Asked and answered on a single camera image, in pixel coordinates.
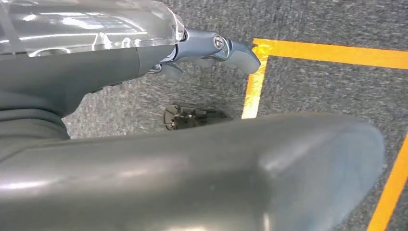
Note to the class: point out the yellow floor tape outline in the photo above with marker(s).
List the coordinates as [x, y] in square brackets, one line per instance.
[318, 52]

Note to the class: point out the black robot left foot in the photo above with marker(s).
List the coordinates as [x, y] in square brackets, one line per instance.
[191, 118]

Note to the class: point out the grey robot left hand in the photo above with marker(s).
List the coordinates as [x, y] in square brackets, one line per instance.
[79, 63]

